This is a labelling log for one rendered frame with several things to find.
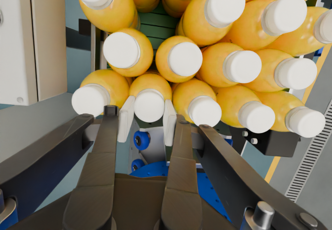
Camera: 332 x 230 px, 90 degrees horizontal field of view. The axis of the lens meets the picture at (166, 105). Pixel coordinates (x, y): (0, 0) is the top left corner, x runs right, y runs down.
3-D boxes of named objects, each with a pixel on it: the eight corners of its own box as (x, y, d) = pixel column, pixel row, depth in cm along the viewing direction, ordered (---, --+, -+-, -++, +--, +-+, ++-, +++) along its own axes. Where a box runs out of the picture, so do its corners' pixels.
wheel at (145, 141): (141, 155, 36) (149, 152, 37) (143, 135, 35) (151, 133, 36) (131, 145, 39) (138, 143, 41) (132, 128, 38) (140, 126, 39)
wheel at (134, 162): (139, 184, 38) (145, 180, 39) (140, 166, 37) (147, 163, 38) (129, 173, 41) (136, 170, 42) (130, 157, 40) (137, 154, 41)
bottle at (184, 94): (163, 81, 40) (169, 97, 23) (189, 69, 40) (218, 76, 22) (174, 107, 42) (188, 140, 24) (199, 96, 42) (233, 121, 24)
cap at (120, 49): (141, 38, 21) (140, 35, 19) (137, 69, 22) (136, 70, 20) (109, 31, 20) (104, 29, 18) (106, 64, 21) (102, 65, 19)
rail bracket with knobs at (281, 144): (234, 135, 46) (256, 155, 36) (240, 110, 44) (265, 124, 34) (267, 138, 47) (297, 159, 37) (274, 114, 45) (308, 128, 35)
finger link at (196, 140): (178, 131, 13) (214, 135, 14) (172, 113, 18) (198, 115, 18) (175, 148, 14) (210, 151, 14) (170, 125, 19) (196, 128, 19)
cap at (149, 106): (146, 121, 23) (146, 126, 22) (129, 100, 22) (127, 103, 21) (169, 106, 23) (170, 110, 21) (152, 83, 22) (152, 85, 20)
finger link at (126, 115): (125, 143, 15) (116, 142, 15) (133, 117, 22) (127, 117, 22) (127, 112, 14) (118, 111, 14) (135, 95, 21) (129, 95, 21)
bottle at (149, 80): (148, 104, 42) (144, 137, 24) (131, 80, 40) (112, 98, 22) (171, 87, 41) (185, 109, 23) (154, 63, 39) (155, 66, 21)
